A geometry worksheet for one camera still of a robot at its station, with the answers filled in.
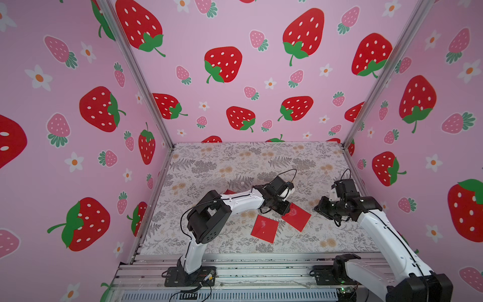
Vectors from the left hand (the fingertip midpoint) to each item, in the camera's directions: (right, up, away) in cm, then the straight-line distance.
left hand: (290, 209), depth 88 cm
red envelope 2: (-12, -9, -1) cm, 15 cm away
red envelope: (-31, +6, +12) cm, 33 cm away
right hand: (+13, +2, -7) cm, 14 cm away
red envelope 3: (+4, -4, +3) cm, 7 cm away
